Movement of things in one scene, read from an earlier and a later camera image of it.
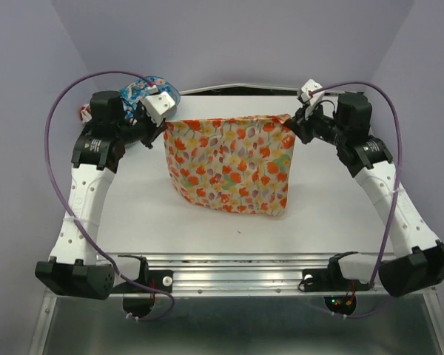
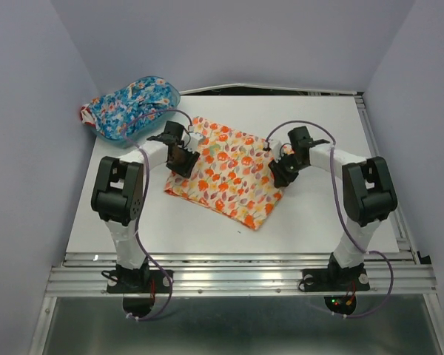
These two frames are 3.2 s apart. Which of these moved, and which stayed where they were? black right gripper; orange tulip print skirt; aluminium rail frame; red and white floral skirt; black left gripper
Moved: orange tulip print skirt; black right gripper; black left gripper
Stayed: aluminium rail frame; red and white floral skirt
